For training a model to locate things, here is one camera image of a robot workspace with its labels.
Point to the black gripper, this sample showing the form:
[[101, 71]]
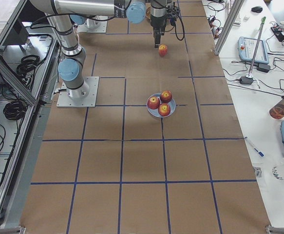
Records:
[[158, 22]]

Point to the red yellow transferred apple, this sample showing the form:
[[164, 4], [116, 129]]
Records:
[[162, 50]]

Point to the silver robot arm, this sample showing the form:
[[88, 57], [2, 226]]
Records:
[[61, 14]]

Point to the woven wicker basket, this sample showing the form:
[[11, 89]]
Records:
[[148, 13]]

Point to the plate apple far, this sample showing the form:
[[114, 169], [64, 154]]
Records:
[[166, 96]]

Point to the plate apple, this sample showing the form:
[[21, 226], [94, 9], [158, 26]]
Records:
[[166, 96], [153, 102], [164, 110]]

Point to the plate apple left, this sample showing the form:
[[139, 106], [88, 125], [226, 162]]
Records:
[[153, 102]]

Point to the plate apple near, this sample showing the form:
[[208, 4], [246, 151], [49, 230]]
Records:
[[164, 110]]

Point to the light blue plate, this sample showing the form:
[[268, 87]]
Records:
[[155, 113]]

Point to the white keyboard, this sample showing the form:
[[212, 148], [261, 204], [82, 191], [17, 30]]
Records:
[[238, 14]]

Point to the black power adapter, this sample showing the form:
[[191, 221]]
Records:
[[245, 80]]

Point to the black computer mouse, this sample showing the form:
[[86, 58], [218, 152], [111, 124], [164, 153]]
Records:
[[257, 9]]

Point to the metal rod green tip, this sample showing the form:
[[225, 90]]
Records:
[[249, 74]]

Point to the brown paper table cover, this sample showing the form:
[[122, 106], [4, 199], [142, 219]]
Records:
[[117, 169]]

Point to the brown drink bottle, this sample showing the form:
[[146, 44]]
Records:
[[281, 108]]

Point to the blue white pen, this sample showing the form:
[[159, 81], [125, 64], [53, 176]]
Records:
[[259, 152]]

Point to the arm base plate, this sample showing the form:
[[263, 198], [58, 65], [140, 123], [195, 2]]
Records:
[[91, 26], [85, 96]]

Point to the aluminium frame post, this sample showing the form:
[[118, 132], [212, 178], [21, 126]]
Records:
[[222, 38]]

